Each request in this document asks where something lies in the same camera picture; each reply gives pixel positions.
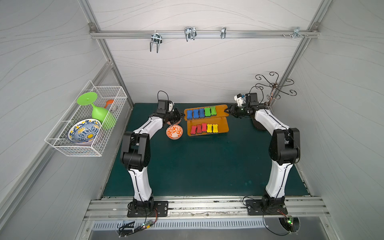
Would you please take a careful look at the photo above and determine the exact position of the blue yellow patterned bowl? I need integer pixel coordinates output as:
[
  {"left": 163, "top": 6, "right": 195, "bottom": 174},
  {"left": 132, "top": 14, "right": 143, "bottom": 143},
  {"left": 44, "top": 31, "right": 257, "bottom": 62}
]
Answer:
[{"left": 68, "top": 119, "right": 102, "bottom": 146}]

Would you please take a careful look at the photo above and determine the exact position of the orange two-tier shelf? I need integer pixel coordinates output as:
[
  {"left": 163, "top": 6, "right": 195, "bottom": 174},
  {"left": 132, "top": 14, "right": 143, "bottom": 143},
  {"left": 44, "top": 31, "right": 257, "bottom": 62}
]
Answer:
[{"left": 184, "top": 105, "right": 229, "bottom": 137}]

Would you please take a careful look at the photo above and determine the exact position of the aluminium crossbar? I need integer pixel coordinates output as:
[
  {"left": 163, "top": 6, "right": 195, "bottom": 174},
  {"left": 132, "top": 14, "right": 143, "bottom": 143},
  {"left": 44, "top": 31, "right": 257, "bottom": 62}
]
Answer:
[{"left": 90, "top": 29, "right": 321, "bottom": 40}]

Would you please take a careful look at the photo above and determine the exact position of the yellow eraser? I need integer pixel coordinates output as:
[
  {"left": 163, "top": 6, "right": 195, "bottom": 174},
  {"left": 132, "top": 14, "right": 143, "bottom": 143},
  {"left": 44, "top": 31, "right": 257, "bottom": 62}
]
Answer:
[
  {"left": 207, "top": 124, "right": 213, "bottom": 133},
  {"left": 212, "top": 124, "right": 219, "bottom": 134}
]

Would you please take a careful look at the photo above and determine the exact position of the white wire basket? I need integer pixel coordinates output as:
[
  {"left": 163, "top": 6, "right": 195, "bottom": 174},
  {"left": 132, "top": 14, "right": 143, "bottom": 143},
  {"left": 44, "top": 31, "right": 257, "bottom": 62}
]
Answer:
[{"left": 45, "top": 81, "right": 127, "bottom": 157}]

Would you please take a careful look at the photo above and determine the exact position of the double metal hook left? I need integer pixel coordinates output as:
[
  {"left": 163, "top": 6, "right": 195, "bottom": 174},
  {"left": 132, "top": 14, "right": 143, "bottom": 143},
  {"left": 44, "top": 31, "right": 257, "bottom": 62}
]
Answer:
[{"left": 150, "top": 33, "right": 163, "bottom": 53}]

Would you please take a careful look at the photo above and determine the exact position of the blue eraser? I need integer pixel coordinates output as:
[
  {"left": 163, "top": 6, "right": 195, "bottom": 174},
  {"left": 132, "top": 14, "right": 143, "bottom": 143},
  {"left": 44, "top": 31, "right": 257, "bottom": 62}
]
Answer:
[
  {"left": 187, "top": 110, "right": 194, "bottom": 120},
  {"left": 193, "top": 109, "right": 200, "bottom": 119},
  {"left": 199, "top": 108, "right": 205, "bottom": 119}
]

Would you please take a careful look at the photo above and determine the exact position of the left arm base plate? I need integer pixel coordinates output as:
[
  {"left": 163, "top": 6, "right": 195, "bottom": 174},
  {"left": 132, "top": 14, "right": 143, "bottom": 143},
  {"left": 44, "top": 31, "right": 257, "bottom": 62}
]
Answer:
[{"left": 127, "top": 199, "right": 169, "bottom": 218}]

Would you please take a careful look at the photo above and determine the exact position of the double metal hook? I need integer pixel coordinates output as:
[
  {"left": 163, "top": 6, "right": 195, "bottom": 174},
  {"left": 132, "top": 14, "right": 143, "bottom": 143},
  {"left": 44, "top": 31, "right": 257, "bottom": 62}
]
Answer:
[
  {"left": 184, "top": 27, "right": 197, "bottom": 42},
  {"left": 150, "top": 33, "right": 163, "bottom": 53}
]

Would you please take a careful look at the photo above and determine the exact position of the green plastic goblet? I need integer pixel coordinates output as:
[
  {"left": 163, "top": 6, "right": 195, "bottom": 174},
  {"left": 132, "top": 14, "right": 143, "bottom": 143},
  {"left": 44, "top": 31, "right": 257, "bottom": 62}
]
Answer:
[{"left": 77, "top": 92, "right": 117, "bottom": 130}]

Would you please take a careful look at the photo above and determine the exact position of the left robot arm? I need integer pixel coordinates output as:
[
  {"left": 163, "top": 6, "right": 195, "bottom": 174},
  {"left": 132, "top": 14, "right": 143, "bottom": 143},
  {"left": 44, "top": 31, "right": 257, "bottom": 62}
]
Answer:
[{"left": 120, "top": 109, "right": 184, "bottom": 212}]

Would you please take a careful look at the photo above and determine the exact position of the orange item in basket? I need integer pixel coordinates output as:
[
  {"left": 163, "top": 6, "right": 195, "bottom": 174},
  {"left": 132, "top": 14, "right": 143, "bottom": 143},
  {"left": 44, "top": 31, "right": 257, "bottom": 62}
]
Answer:
[{"left": 104, "top": 99, "right": 114, "bottom": 109}]

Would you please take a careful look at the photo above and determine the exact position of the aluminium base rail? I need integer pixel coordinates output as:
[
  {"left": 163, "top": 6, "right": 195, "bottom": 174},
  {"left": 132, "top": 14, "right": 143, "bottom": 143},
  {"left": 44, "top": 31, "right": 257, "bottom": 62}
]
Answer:
[{"left": 84, "top": 196, "right": 331, "bottom": 220}]

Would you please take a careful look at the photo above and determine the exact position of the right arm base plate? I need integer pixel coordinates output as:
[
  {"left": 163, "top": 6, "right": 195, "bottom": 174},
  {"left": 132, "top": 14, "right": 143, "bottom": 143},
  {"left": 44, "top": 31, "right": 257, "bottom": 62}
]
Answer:
[{"left": 244, "top": 199, "right": 288, "bottom": 216}]

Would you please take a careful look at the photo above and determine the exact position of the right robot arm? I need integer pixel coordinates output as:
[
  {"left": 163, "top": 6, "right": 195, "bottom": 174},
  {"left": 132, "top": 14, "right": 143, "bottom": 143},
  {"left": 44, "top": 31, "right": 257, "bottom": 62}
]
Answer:
[{"left": 224, "top": 105, "right": 301, "bottom": 212}]

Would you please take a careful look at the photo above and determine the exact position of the double metal hook middle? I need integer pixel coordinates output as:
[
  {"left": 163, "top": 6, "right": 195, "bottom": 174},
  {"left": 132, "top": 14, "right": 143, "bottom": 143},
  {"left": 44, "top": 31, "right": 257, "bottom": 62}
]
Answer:
[{"left": 184, "top": 27, "right": 197, "bottom": 42}]

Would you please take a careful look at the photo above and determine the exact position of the red eraser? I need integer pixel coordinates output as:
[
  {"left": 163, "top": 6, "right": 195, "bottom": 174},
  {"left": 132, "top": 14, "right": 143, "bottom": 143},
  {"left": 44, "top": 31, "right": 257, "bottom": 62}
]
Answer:
[
  {"left": 202, "top": 123, "right": 208, "bottom": 133},
  {"left": 190, "top": 126, "right": 197, "bottom": 135},
  {"left": 196, "top": 125, "right": 203, "bottom": 134}
]

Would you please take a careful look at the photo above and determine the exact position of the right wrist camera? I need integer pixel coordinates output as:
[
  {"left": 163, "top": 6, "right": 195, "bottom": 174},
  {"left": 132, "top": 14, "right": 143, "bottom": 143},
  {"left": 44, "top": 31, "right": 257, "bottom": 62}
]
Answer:
[{"left": 234, "top": 93, "right": 259, "bottom": 107}]

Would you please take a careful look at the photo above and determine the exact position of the orange patterned bowl front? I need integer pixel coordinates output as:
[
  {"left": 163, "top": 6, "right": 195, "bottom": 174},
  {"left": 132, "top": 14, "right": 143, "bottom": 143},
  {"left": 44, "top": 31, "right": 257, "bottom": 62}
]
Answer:
[{"left": 166, "top": 125, "right": 184, "bottom": 140}]

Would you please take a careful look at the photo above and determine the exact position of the green eraser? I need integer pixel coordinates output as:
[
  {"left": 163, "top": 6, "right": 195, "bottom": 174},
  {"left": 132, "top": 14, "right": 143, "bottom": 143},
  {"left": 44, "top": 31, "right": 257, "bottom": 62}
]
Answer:
[
  {"left": 210, "top": 106, "right": 217, "bottom": 116},
  {"left": 204, "top": 107, "right": 212, "bottom": 118}
]

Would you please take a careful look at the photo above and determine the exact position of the single metal hook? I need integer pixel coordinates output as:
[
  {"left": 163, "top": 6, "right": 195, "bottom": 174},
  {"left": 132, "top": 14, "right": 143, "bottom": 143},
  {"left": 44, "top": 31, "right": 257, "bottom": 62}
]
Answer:
[{"left": 221, "top": 27, "right": 227, "bottom": 39}]

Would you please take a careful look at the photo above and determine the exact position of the metal jewelry stand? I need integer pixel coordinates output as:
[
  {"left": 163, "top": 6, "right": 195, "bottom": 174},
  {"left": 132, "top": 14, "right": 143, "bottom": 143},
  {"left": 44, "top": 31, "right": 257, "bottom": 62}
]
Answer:
[{"left": 251, "top": 71, "right": 298, "bottom": 131}]

